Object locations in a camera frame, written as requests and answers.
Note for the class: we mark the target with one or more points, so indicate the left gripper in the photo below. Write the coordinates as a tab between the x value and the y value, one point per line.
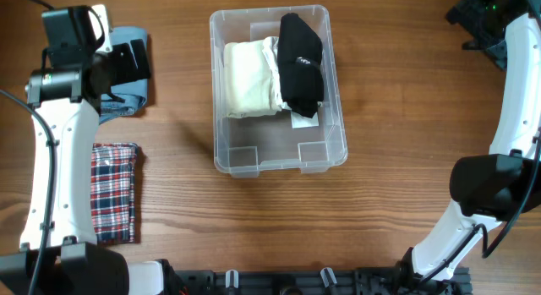
128	70

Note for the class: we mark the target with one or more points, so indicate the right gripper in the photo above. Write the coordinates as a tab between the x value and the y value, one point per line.
466	13

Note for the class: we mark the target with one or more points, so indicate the blue denim jeans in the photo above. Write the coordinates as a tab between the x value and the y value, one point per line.
134	94

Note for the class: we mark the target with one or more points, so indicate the cream cloth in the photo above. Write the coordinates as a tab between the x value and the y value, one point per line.
248	80

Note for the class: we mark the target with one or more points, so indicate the white t-shirt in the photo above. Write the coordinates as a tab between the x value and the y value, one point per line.
270	51

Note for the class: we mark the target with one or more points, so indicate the black garment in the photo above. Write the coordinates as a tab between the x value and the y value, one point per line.
299	57

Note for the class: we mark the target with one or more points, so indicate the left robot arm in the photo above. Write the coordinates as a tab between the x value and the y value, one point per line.
58	250

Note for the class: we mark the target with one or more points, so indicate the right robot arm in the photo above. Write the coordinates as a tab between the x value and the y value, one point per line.
488	192

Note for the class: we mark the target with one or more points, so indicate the folded red plaid shirt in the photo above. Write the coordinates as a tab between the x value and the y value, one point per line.
112	192

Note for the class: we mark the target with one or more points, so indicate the clear plastic storage bin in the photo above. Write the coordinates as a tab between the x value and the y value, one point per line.
245	147

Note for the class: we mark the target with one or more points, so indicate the white label in bin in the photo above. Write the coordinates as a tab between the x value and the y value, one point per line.
299	121

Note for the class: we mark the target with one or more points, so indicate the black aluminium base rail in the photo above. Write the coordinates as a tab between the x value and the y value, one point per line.
362	281

